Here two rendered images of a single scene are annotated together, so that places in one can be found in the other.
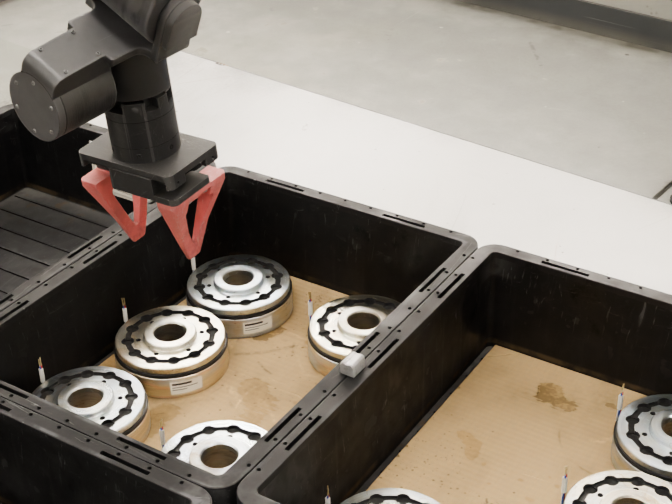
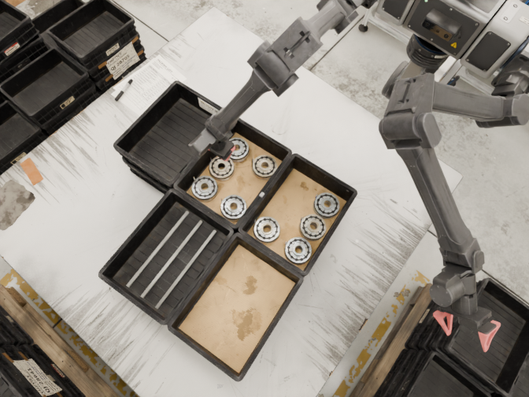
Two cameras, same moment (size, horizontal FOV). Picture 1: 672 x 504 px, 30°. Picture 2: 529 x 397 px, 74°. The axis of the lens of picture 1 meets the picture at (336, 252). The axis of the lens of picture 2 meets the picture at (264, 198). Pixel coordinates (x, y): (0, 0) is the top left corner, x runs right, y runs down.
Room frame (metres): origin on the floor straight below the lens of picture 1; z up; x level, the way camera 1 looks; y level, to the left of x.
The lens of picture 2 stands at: (0.29, 0.04, 2.18)
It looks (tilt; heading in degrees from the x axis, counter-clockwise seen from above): 69 degrees down; 353
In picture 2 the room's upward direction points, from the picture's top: 9 degrees clockwise
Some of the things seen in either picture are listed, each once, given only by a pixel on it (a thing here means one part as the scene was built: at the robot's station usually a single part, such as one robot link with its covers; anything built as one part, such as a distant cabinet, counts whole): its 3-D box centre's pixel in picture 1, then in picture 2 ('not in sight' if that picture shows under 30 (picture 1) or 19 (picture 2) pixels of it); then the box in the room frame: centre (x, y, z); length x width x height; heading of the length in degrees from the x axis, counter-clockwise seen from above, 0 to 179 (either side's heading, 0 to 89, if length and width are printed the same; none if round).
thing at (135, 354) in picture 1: (170, 338); (221, 166); (0.94, 0.15, 0.86); 0.10 x 0.10 x 0.01
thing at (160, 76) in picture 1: (124, 62); not in sight; (0.93, 0.16, 1.14); 0.07 x 0.06 x 0.07; 140
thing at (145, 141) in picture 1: (143, 127); (216, 140); (0.93, 0.16, 1.07); 0.10 x 0.07 x 0.07; 56
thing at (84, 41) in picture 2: not in sight; (105, 53); (1.94, 0.97, 0.37); 0.40 x 0.30 x 0.45; 141
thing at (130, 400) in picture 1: (86, 404); (205, 187); (0.84, 0.22, 0.86); 0.10 x 0.10 x 0.01
